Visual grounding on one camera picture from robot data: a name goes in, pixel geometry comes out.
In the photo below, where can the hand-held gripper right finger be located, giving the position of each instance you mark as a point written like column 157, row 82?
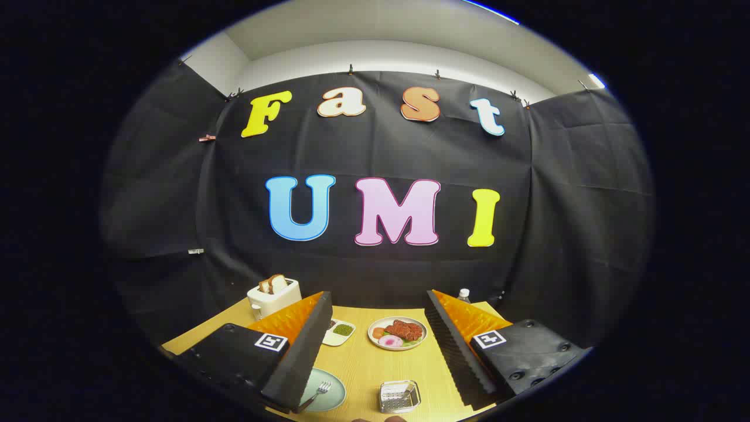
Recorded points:
column 454, row 346

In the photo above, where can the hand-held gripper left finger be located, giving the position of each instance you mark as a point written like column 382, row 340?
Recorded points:
column 304, row 346

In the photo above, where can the white divided dish with beans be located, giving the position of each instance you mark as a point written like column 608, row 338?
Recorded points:
column 341, row 331

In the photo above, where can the brown cooked meat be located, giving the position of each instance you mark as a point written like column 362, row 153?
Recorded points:
column 406, row 329

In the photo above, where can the green label drink bottle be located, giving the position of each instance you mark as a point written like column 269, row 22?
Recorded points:
column 463, row 295

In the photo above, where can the white toaster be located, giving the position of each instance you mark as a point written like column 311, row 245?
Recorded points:
column 272, row 302

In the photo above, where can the pale green round plate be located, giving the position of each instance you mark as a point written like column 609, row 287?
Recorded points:
column 334, row 401

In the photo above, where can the pink round food slice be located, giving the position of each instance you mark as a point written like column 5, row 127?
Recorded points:
column 390, row 341

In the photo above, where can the large toast bread slice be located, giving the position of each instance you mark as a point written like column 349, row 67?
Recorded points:
column 278, row 283

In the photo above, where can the white oval food plate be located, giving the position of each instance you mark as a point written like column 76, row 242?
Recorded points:
column 375, row 340

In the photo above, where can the small toast bread slice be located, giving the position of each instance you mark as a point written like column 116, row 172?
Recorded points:
column 264, row 286

